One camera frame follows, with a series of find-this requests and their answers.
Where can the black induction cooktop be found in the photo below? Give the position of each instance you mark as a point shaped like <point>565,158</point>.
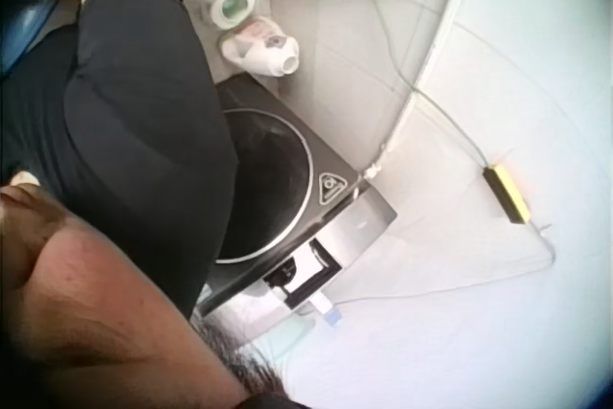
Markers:
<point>292,179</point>

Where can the white printed plastic bottle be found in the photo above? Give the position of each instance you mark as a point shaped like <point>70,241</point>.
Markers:
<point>261,47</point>

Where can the white jar with green inside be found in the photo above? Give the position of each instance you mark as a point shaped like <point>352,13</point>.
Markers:
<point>233,3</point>

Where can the blue plastic container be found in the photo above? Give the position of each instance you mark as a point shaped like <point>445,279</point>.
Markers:
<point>29,28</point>

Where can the black and yellow power strip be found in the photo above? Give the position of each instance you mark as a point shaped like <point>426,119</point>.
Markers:
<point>507,193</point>

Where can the small white blue plug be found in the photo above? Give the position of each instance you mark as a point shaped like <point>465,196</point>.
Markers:
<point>325,309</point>

